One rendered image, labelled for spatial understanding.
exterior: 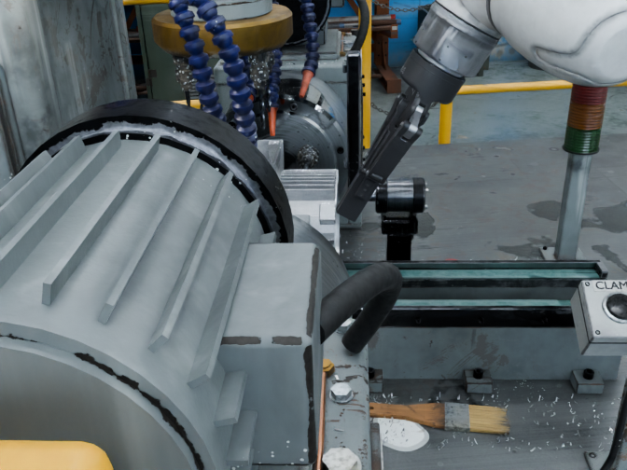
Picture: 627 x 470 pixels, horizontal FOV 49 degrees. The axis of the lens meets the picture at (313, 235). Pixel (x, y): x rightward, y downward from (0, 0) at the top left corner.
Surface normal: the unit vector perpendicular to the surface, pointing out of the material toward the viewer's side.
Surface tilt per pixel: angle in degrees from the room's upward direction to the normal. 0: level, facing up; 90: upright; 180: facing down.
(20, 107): 90
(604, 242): 0
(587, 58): 107
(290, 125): 90
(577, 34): 85
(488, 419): 2
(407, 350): 90
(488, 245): 0
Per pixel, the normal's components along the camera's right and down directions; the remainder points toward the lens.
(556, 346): -0.05, 0.46
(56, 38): 1.00, 0.00
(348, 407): -0.04, -0.89
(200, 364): -0.53, -0.76
